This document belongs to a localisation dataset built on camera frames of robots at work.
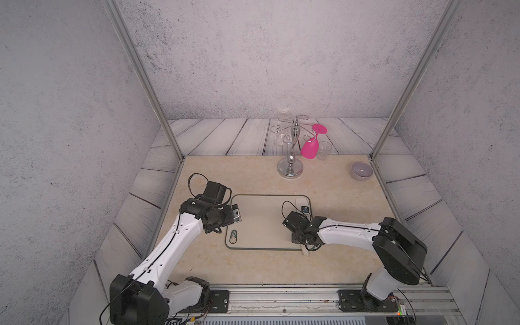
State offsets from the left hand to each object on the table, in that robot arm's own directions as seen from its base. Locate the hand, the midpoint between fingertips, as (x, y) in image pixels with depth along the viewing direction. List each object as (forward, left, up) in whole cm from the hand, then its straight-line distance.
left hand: (233, 219), depth 80 cm
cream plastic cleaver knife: (+17, -30, -15) cm, 38 cm away
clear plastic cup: (+50, -48, -8) cm, 69 cm away
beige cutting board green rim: (+2, -11, -11) cm, 15 cm away
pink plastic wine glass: (+38, -36, +2) cm, 53 cm away
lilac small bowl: (+32, -64, -9) cm, 73 cm away
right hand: (-2, -27, -13) cm, 30 cm away
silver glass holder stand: (+38, -28, -13) cm, 49 cm away
